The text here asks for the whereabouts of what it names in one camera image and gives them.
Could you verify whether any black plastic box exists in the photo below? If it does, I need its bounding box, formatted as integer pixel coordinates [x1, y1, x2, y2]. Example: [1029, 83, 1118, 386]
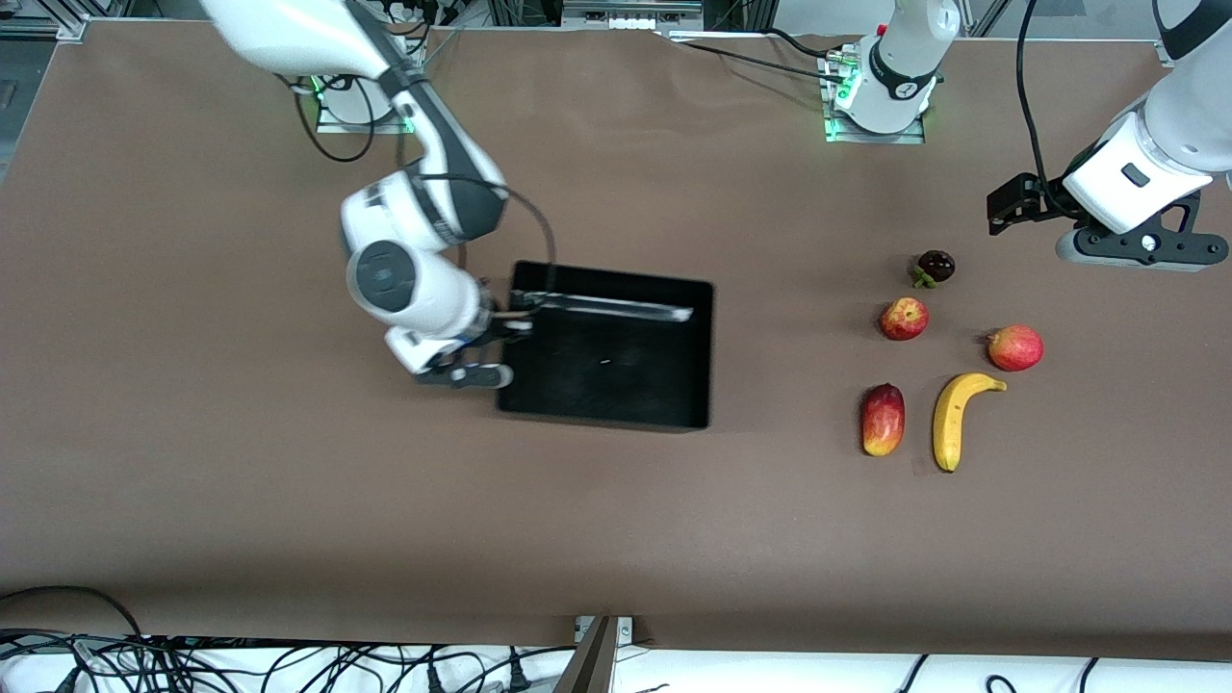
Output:
[497, 260, 715, 432]

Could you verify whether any small red yellow apple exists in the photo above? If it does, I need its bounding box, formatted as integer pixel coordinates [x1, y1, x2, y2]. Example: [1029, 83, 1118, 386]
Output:
[880, 296, 931, 342]

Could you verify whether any yellow banana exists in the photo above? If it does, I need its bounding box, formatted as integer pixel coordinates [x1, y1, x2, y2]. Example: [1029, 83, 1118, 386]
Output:
[932, 372, 1009, 474]

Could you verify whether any red apple on right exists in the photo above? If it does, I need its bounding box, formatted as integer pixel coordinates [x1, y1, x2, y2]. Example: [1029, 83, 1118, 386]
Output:
[987, 324, 1045, 372]

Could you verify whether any dark purple mangosteen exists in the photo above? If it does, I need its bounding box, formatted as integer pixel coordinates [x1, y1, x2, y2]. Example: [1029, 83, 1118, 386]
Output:
[912, 249, 957, 290]

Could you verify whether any red yellow mango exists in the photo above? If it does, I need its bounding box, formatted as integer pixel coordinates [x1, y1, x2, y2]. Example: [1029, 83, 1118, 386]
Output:
[860, 382, 907, 457]

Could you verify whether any dark grey metal beam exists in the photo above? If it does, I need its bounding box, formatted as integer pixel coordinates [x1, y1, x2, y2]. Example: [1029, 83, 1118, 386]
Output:
[552, 616, 618, 693]

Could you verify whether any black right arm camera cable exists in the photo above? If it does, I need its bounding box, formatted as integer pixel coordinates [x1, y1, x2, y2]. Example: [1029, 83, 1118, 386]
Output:
[412, 173, 558, 290]

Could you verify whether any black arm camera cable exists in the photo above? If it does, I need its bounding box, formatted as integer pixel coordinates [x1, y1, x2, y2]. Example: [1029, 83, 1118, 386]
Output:
[412, 173, 558, 290]
[1016, 0, 1084, 218]

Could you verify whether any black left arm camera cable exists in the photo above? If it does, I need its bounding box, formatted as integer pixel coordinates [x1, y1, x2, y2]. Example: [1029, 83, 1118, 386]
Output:
[1016, 0, 1084, 218]

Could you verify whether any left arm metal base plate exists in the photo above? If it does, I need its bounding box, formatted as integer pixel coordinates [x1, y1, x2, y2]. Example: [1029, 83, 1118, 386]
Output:
[823, 50, 927, 145]

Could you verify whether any black hanging loop cable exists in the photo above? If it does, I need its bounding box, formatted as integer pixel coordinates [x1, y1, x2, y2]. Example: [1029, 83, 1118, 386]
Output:
[292, 75, 376, 164]

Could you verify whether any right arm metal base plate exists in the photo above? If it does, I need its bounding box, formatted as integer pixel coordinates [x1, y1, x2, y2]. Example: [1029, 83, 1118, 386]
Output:
[316, 72, 418, 135]

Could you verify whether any short black table cable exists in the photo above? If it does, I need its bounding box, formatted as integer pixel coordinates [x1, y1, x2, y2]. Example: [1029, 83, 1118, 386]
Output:
[760, 27, 850, 59]

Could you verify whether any thick black table cable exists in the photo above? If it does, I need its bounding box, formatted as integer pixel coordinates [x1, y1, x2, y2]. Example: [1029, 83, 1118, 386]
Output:
[664, 35, 840, 84]

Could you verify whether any grey metal rail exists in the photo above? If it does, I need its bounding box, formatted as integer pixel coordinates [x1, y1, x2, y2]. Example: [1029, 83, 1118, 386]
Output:
[563, 0, 706, 18]

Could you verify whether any black arched floor cable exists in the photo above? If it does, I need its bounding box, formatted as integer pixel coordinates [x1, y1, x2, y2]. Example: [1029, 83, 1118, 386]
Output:
[0, 585, 145, 642]

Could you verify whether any short aluminium frame profile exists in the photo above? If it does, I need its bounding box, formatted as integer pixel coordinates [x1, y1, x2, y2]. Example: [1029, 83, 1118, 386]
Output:
[0, 14, 90, 42]

